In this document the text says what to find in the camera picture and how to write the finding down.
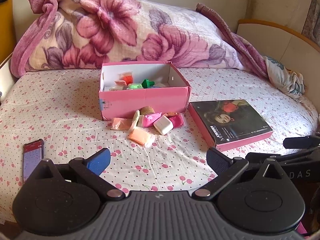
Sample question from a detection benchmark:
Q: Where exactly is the magenta clay packet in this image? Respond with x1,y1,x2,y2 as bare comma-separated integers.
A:
166,114,186,128

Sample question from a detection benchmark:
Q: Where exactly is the patterned white cloth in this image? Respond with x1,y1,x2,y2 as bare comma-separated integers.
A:
264,55,307,102

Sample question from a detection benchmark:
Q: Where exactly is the pink box lid with portrait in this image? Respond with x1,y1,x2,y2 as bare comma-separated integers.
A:
188,99,274,152

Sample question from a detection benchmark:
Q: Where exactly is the green plastic bolt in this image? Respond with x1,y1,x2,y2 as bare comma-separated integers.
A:
141,78,157,89

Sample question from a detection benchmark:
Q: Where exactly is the cherry print bed sheet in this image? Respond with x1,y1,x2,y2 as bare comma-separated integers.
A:
0,64,320,230

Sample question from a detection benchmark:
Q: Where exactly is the peach clay packet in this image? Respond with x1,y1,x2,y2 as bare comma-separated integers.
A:
127,127,154,148

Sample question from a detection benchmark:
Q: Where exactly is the bright orange packet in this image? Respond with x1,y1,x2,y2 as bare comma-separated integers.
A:
118,71,133,84

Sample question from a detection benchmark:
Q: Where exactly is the beige tape roll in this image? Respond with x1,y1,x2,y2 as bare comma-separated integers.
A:
140,106,155,117

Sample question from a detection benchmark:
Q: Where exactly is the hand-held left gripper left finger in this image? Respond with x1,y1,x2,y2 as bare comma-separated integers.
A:
32,148,126,202

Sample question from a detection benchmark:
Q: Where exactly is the cream tube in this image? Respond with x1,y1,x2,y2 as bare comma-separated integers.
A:
128,110,141,133

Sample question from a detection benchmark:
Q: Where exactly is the smartphone with red case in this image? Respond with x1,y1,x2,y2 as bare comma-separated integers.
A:
22,139,44,185

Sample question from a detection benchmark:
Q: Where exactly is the white charger adapter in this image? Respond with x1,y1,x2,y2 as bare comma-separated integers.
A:
153,118,174,136

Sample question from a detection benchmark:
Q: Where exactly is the pink clay packet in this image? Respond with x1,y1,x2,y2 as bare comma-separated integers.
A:
142,112,162,128

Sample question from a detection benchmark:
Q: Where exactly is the floral pink blanket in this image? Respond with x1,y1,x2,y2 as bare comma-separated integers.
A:
10,0,269,78

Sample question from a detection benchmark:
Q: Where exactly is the pink cardboard box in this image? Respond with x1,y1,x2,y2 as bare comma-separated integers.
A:
98,60,192,121

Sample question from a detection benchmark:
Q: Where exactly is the cream bed headboard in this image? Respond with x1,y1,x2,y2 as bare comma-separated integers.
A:
236,19,320,80

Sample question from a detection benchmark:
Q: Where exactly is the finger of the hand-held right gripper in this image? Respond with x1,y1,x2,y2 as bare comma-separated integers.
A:
283,135,320,150
246,152,282,165

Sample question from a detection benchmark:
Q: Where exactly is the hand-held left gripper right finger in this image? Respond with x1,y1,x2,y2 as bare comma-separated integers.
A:
191,147,288,201

